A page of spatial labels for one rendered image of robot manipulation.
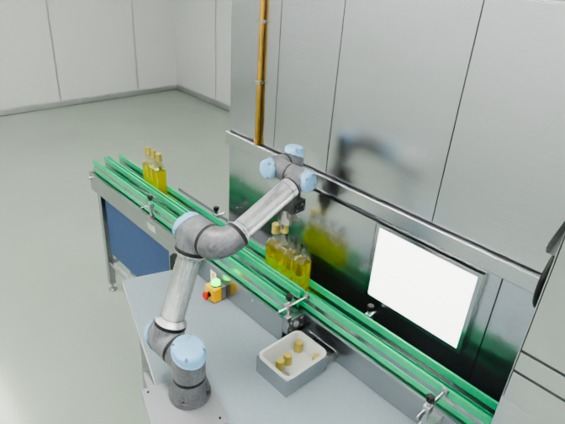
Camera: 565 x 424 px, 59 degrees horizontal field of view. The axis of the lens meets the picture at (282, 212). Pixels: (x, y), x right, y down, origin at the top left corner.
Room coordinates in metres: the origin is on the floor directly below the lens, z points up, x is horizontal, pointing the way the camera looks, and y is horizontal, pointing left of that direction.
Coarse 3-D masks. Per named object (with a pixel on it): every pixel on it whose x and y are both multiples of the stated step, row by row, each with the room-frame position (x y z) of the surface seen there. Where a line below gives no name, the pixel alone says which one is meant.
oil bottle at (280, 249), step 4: (280, 244) 1.81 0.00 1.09; (288, 244) 1.82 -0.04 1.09; (276, 248) 1.81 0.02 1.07; (280, 248) 1.79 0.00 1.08; (284, 248) 1.79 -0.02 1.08; (276, 252) 1.81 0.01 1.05; (280, 252) 1.79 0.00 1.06; (276, 256) 1.81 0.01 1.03; (280, 256) 1.79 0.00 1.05; (276, 260) 1.80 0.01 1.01; (280, 260) 1.79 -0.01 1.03; (276, 264) 1.80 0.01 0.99; (280, 264) 1.79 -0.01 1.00; (276, 268) 1.80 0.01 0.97; (280, 268) 1.78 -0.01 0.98; (280, 272) 1.78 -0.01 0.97
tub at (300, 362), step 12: (288, 336) 1.53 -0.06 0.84; (300, 336) 1.55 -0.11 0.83; (276, 348) 1.47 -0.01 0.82; (288, 348) 1.52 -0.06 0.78; (312, 348) 1.50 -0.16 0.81; (324, 348) 1.47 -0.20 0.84; (264, 360) 1.39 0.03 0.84; (300, 360) 1.47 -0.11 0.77; (276, 372) 1.34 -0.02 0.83; (288, 372) 1.41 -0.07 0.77; (300, 372) 1.34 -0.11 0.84
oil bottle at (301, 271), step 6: (294, 258) 1.73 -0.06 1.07; (300, 258) 1.72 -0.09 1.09; (306, 258) 1.72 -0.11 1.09; (294, 264) 1.73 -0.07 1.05; (300, 264) 1.70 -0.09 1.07; (306, 264) 1.71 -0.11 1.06; (294, 270) 1.73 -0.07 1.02; (300, 270) 1.70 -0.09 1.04; (306, 270) 1.72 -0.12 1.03; (294, 276) 1.72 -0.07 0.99; (300, 276) 1.70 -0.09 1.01; (306, 276) 1.72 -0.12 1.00; (294, 282) 1.72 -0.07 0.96; (300, 282) 1.70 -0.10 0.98; (306, 282) 1.72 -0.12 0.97; (306, 288) 1.72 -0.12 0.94
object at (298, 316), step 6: (294, 312) 1.62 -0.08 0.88; (300, 312) 1.62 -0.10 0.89; (294, 318) 1.59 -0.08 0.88; (300, 318) 1.61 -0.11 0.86; (288, 324) 1.56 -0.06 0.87; (294, 324) 1.58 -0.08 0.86; (300, 324) 1.61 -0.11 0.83; (282, 330) 1.58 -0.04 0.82; (288, 330) 1.57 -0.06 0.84; (294, 330) 1.59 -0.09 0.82
